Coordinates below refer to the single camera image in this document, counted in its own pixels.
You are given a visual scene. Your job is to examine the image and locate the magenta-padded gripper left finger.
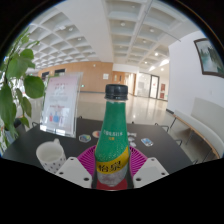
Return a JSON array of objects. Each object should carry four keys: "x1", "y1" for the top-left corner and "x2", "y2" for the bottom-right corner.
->
[{"x1": 54, "y1": 144, "x2": 100, "y2": 190}]

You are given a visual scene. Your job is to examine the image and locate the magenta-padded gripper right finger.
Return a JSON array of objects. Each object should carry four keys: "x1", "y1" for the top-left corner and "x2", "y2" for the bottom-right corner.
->
[{"x1": 126, "y1": 145, "x2": 170, "y2": 190}]

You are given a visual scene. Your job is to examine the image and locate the green plastic drink bottle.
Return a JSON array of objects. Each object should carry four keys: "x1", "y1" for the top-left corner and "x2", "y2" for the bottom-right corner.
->
[{"x1": 94, "y1": 83, "x2": 132, "y2": 188}]

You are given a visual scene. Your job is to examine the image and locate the white dotted cup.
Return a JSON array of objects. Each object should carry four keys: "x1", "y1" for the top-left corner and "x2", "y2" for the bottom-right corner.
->
[{"x1": 35, "y1": 138, "x2": 67, "y2": 175}]

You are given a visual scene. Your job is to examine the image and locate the blue rectangular sticker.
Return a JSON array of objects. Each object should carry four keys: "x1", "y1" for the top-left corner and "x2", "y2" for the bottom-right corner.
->
[{"x1": 140, "y1": 137, "x2": 154, "y2": 148}]

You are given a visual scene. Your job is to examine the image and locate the green hexagonal sticker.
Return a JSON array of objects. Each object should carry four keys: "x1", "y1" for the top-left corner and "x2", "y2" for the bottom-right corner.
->
[{"x1": 78, "y1": 133, "x2": 92, "y2": 143}]

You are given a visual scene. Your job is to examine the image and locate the clear acrylic sign stand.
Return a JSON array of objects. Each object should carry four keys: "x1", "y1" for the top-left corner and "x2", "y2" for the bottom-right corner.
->
[{"x1": 39, "y1": 71, "x2": 84, "y2": 138}]

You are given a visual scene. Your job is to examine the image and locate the long white bench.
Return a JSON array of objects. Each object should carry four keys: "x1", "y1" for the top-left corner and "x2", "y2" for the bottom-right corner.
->
[{"x1": 172, "y1": 97, "x2": 224, "y2": 160}]

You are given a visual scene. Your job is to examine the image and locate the potted green leafy plant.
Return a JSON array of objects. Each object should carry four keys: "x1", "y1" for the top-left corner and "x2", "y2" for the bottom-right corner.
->
[{"x1": 0, "y1": 26, "x2": 46, "y2": 158}]

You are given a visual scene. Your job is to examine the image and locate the framed landscape picture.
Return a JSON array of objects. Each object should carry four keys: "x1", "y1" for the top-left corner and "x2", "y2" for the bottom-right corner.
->
[{"x1": 193, "y1": 37, "x2": 224, "y2": 79}]

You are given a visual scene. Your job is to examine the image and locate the ceiling lights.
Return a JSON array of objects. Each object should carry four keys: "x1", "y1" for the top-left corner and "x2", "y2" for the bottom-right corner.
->
[{"x1": 56, "y1": 19, "x2": 171, "y2": 71}]

